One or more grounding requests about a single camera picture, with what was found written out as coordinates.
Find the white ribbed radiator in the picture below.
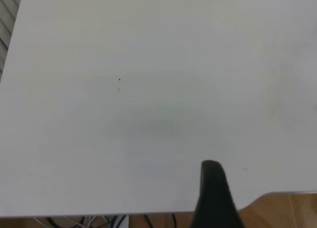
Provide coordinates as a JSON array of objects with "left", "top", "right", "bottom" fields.
[{"left": 0, "top": 0, "right": 23, "bottom": 83}]

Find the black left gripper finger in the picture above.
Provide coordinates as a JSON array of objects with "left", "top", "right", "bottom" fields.
[{"left": 190, "top": 160, "right": 246, "bottom": 228}]

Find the thick black cable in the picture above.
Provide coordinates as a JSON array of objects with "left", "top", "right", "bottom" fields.
[{"left": 46, "top": 217, "right": 61, "bottom": 228}]

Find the white flat adapter box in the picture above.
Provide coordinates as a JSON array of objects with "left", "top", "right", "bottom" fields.
[{"left": 114, "top": 215, "right": 130, "bottom": 228}]

